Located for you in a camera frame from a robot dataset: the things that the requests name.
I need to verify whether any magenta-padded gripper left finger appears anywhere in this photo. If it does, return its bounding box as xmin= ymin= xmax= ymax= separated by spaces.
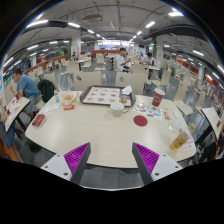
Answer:
xmin=40 ymin=142 xmax=92 ymax=185

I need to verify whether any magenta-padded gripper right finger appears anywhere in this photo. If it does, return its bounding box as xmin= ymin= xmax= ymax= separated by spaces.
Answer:
xmin=131 ymin=142 xmax=184 ymax=186

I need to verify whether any clear bottle of amber drink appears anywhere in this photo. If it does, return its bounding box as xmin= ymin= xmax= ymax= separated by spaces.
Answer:
xmin=170 ymin=130 xmax=190 ymax=151

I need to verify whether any flat round red coaster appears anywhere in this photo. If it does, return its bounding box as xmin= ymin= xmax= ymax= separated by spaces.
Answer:
xmin=133 ymin=115 xmax=149 ymax=127

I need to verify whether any clear plastic packet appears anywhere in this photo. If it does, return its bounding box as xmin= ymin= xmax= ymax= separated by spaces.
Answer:
xmin=168 ymin=118 xmax=184 ymax=135

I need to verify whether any white table label red print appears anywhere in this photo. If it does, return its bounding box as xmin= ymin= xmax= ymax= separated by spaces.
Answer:
xmin=182 ymin=137 xmax=196 ymax=152

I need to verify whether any colourful sticker sheet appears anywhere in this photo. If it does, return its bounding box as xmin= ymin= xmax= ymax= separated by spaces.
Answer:
xmin=133 ymin=101 xmax=164 ymax=121

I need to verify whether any flat red packet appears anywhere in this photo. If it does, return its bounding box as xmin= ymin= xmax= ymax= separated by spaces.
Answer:
xmin=31 ymin=113 xmax=46 ymax=128

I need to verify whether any white paper receipt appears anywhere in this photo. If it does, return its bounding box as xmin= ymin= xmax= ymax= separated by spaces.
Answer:
xmin=43 ymin=103 xmax=61 ymax=114

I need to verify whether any brown patterned white mug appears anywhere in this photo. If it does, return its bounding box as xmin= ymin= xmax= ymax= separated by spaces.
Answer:
xmin=110 ymin=101 xmax=126 ymax=118

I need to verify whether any dark brown food tray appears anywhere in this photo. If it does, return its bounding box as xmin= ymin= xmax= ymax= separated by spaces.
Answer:
xmin=79 ymin=85 xmax=137 ymax=108

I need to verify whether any paper bag of fries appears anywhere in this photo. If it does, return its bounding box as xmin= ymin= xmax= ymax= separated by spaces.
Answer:
xmin=58 ymin=90 xmax=80 ymax=107

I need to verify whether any red paper cup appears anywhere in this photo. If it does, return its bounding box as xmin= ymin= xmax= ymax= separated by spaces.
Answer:
xmin=151 ymin=87 xmax=166 ymax=108

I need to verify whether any crumpled brown food wrapper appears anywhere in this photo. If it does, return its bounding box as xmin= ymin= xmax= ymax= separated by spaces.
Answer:
xmin=119 ymin=94 xmax=132 ymax=106

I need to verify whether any printed paper tray liner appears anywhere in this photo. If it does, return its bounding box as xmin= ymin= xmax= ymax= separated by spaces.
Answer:
xmin=82 ymin=86 xmax=122 ymax=105

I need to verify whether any white paper napkin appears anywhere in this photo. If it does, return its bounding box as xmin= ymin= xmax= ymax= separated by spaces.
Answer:
xmin=121 ymin=85 xmax=134 ymax=96

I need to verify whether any black backpack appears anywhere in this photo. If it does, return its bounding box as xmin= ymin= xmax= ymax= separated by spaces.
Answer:
xmin=37 ymin=79 xmax=56 ymax=104

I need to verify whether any beige neighbouring table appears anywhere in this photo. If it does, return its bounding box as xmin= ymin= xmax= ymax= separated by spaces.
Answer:
xmin=200 ymin=107 xmax=223 ymax=141
xmin=3 ymin=95 xmax=32 ymax=133

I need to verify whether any beige chair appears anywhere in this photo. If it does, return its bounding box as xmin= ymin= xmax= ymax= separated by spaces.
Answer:
xmin=115 ymin=71 xmax=146 ymax=96
xmin=73 ymin=70 xmax=103 ymax=92

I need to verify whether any group of beige chairs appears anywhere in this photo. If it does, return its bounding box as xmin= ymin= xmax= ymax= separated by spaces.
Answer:
xmin=26 ymin=53 xmax=214 ymax=114

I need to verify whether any ceiling air conditioner unit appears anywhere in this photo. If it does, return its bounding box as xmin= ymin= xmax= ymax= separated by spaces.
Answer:
xmin=83 ymin=13 xmax=104 ymax=24

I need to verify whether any group of ceiling lights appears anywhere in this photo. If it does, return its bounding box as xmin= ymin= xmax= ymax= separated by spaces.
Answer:
xmin=2 ymin=11 xmax=224 ymax=81

